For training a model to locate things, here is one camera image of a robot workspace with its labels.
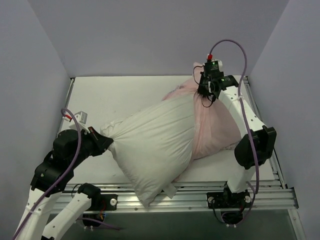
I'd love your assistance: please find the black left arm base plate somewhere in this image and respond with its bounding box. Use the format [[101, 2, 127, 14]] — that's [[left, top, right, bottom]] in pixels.
[[99, 194, 118, 211]]

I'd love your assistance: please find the white pillow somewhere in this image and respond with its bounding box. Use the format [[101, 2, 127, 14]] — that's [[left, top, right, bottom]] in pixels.
[[100, 94, 195, 208]]

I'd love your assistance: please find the aluminium front mounting rail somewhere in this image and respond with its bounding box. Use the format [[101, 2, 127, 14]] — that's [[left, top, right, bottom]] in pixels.
[[28, 180, 300, 215]]

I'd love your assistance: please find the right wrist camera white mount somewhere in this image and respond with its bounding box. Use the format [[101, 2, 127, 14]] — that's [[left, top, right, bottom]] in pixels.
[[206, 53, 223, 67]]

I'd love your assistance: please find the purple Elsa print pillowcase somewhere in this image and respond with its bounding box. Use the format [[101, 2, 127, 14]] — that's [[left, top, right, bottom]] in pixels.
[[162, 62, 242, 160]]

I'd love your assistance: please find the aluminium left side rail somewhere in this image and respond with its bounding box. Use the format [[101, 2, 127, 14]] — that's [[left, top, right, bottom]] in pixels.
[[57, 77, 75, 133]]

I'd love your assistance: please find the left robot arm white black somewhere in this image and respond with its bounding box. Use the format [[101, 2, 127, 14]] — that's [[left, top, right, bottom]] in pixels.
[[13, 127, 113, 240]]

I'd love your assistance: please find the aluminium right side rail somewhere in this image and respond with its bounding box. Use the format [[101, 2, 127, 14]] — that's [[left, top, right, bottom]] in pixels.
[[242, 76, 288, 189]]

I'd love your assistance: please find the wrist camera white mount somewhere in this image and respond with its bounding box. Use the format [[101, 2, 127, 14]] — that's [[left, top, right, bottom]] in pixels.
[[206, 53, 223, 67], [62, 111, 89, 132]]

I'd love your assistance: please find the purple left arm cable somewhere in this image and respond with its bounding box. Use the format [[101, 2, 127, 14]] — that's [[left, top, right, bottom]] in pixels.
[[11, 107, 121, 240]]

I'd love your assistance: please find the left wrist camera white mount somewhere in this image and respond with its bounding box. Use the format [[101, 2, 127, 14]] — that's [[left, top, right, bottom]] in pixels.
[[62, 111, 89, 132]]

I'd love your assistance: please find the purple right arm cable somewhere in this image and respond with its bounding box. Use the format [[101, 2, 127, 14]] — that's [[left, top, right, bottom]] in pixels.
[[209, 39, 261, 225]]

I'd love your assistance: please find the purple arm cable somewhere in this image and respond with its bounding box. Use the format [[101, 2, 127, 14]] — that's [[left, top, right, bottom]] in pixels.
[[11, 107, 121, 240], [209, 39, 261, 225]]

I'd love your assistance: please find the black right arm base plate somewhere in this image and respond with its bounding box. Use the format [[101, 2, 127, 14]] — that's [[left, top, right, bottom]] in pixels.
[[206, 191, 252, 210]]

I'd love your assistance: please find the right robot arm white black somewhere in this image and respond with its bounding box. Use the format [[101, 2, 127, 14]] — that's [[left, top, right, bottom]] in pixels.
[[197, 56, 277, 207]]

